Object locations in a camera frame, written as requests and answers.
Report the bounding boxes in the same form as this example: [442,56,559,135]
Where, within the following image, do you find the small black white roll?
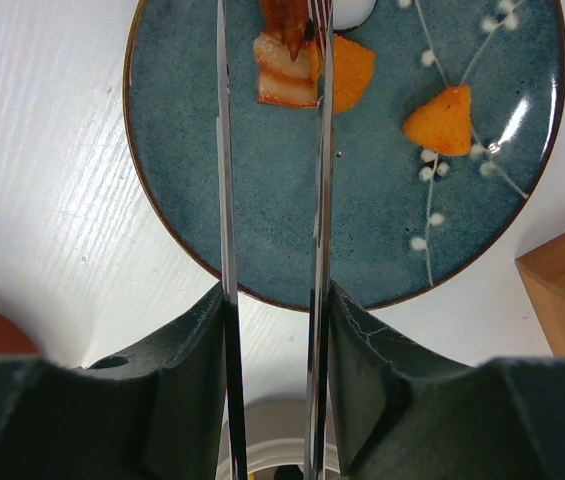
[332,0,376,31]

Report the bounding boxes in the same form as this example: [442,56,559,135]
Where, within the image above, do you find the beige lunch box bowl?
[215,399,347,479]

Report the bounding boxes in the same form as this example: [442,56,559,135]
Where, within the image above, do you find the blue ceramic food plate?
[124,1,565,311]

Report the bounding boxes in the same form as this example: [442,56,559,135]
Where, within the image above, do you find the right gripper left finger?
[0,287,226,479]

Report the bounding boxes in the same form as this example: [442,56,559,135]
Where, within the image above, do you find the metal tongs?
[216,1,335,479]

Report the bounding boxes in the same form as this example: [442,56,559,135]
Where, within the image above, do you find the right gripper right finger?
[328,285,565,479]

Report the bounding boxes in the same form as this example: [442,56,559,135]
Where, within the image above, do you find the orange fried food piece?
[402,85,472,157]

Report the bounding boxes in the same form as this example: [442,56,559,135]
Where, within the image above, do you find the bacon piece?
[253,32,317,109]

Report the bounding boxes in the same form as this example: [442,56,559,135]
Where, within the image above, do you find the small round orange piece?
[333,34,376,114]

